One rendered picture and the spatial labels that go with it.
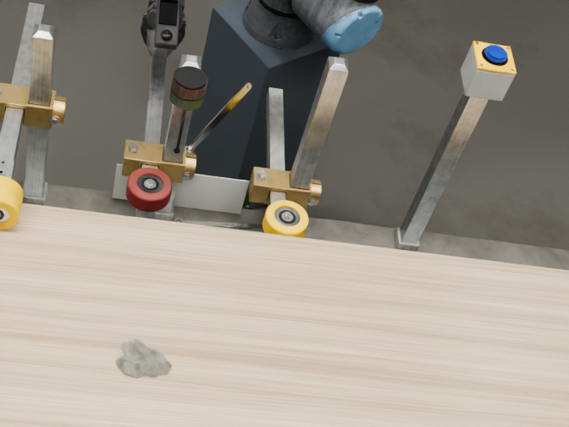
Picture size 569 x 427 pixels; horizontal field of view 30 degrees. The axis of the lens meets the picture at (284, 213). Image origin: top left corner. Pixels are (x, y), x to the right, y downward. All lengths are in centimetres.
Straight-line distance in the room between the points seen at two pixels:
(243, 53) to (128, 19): 98
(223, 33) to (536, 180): 127
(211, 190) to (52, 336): 56
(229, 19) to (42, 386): 137
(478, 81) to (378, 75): 183
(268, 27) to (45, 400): 134
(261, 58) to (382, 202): 79
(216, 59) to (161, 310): 122
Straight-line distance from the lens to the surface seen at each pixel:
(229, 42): 277
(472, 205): 338
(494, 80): 187
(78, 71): 343
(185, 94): 180
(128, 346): 170
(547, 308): 198
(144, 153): 201
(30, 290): 175
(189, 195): 213
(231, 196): 213
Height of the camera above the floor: 232
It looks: 48 degrees down
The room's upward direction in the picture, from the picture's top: 18 degrees clockwise
